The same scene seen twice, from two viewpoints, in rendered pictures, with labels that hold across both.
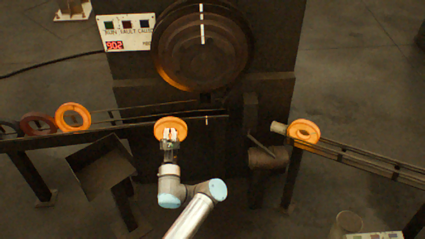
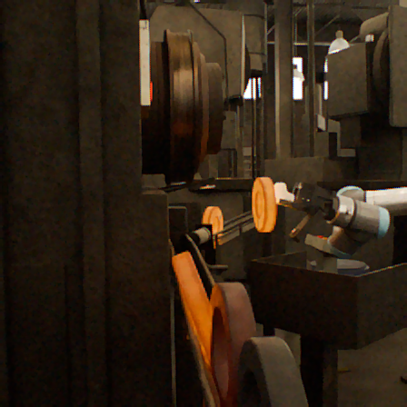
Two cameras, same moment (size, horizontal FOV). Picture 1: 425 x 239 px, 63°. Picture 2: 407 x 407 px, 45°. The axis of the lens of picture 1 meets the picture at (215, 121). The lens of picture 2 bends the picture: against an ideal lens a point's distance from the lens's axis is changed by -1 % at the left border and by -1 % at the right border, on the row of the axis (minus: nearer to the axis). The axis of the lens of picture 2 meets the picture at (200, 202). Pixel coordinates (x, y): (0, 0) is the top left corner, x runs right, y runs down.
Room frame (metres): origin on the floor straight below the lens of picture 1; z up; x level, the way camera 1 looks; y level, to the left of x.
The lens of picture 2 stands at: (1.39, 1.60, 0.91)
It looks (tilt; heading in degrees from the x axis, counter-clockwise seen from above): 3 degrees down; 265
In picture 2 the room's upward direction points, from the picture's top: 1 degrees counter-clockwise
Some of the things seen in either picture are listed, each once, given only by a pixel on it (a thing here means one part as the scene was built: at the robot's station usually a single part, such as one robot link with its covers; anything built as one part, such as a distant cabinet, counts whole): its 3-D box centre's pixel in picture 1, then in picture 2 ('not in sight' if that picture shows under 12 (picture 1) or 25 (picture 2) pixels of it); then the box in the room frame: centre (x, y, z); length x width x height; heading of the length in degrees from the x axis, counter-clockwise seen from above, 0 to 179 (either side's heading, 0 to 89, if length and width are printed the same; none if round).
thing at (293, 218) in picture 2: not in sight; (311, 237); (0.15, -2.45, 0.39); 1.03 x 0.83 x 0.77; 17
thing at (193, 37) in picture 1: (203, 62); (210, 109); (1.23, 0.04, 1.11); 0.28 x 0.06 x 0.28; 92
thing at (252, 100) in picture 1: (248, 113); (172, 240); (1.35, -0.19, 0.68); 0.11 x 0.08 x 0.24; 2
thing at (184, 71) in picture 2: (203, 49); (179, 109); (1.33, 0.05, 1.11); 0.47 x 0.06 x 0.47; 92
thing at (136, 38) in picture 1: (129, 33); (144, 75); (1.42, 0.39, 1.15); 0.26 x 0.02 x 0.18; 92
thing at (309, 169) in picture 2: not in sight; (308, 205); (-0.34, -4.13, 0.55); 1.10 x 0.53 x 1.10; 112
